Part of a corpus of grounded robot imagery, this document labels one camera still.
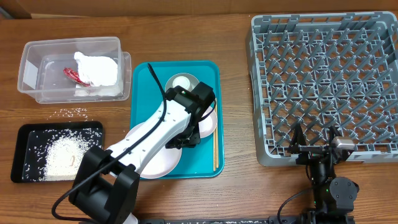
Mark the red snack wrapper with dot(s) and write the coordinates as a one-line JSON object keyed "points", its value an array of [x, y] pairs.
{"points": [[73, 75]]}

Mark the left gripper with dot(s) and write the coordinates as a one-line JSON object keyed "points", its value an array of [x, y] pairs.
{"points": [[194, 138]]}

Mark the grey plastic dish rack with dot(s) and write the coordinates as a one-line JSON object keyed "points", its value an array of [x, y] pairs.
{"points": [[324, 70]]}

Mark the pile of rice in tray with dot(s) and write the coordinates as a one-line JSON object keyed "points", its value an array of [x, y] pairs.
{"points": [[56, 154]]}

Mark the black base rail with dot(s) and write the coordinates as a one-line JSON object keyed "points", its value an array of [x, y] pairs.
{"points": [[270, 220]]}

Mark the white napkin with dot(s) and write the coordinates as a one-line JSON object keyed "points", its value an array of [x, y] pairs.
{"points": [[100, 92], [96, 70]]}

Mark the right wooden chopstick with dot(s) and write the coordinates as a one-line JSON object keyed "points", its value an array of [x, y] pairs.
{"points": [[217, 153]]}

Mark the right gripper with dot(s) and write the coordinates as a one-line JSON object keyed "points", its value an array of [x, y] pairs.
{"points": [[297, 144]]}

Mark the black rectangular tray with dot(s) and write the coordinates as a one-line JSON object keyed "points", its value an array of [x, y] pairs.
{"points": [[21, 143]]}

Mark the grey metal bowl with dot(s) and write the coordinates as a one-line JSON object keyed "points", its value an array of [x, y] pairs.
{"points": [[194, 81]]}

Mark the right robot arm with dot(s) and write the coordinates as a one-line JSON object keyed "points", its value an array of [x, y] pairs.
{"points": [[333, 196]]}

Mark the white paper cup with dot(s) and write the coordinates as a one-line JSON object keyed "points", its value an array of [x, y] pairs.
{"points": [[182, 81]]}

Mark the teal plastic serving tray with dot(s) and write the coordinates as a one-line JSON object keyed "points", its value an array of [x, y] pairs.
{"points": [[195, 162]]}

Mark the scattered rice grains on table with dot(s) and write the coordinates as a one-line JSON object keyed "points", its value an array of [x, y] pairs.
{"points": [[70, 114]]}

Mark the clear plastic waste bin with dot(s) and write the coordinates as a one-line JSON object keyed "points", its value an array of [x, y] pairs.
{"points": [[41, 73]]}

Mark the large white dinner plate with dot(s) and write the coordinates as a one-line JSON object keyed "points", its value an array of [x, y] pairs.
{"points": [[164, 162]]}

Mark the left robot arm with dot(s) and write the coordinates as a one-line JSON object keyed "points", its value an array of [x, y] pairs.
{"points": [[107, 180]]}

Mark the small white plate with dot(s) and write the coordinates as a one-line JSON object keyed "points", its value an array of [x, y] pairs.
{"points": [[209, 124]]}

